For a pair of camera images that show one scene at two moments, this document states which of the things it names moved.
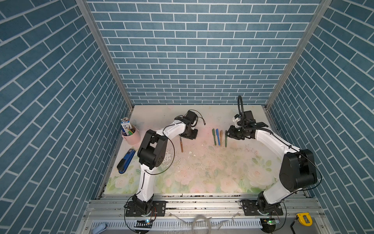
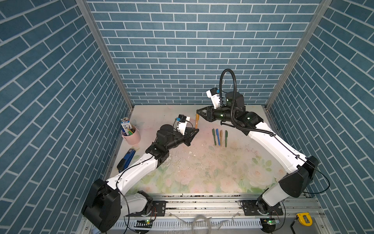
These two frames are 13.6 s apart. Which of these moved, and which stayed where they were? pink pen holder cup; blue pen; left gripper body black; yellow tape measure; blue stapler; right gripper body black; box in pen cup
Moved: left gripper body black; right gripper body black
Stayed: pink pen holder cup; blue pen; blue stapler; yellow tape measure; box in pen cup
